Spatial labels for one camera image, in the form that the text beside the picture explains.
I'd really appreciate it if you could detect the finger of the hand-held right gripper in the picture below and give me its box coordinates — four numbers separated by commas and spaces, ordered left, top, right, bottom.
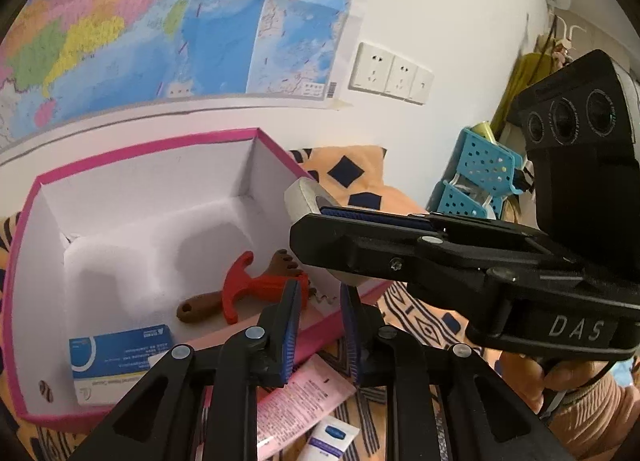
319, 206, 546, 242
290, 214, 587, 288

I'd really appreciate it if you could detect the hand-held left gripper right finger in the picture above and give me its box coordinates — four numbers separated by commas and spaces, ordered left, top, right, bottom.
340, 283, 561, 461

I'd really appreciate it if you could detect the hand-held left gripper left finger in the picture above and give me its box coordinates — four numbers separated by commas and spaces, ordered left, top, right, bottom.
65, 278, 303, 461

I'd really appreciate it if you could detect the pink tube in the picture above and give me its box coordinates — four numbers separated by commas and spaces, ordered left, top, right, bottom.
200, 355, 357, 461

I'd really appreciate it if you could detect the red corkscrew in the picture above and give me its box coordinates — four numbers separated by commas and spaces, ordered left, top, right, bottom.
221, 251, 338, 326

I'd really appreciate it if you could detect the white tape roll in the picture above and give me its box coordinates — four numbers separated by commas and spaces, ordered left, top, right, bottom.
284, 178, 373, 288

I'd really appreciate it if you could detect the brown wooden scratcher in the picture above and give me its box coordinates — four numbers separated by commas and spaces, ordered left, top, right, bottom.
176, 248, 301, 324

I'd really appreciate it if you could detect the blue and white medicine box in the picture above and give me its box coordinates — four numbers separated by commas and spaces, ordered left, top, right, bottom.
69, 323, 177, 408

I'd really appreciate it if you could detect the pink cardboard box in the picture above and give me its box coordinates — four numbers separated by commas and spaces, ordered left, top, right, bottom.
2, 128, 396, 424

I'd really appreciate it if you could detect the person's right hand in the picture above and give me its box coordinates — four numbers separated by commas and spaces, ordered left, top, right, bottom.
499, 352, 610, 416

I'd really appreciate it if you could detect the orange patterned cloth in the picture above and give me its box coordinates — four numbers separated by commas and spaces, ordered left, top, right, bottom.
0, 144, 506, 461

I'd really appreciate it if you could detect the blue perforated rack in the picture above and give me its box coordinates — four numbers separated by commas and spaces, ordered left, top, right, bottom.
434, 126, 532, 222

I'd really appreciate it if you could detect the small white tube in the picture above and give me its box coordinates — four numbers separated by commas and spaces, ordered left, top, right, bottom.
299, 415, 362, 461

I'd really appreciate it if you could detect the yellow hanging cloth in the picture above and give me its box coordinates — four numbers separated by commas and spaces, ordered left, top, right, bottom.
492, 52, 556, 142

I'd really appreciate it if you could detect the white wall switch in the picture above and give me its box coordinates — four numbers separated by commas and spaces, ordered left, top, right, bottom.
410, 68, 435, 106

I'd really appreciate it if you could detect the white wall socket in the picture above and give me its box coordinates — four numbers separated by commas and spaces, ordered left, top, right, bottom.
350, 41, 396, 92
385, 55, 420, 99

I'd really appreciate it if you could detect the wall coat hook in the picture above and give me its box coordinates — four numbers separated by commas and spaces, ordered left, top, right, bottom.
545, 16, 587, 64

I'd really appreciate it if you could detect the wall map poster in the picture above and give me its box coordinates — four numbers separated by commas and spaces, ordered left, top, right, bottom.
0, 0, 371, 157

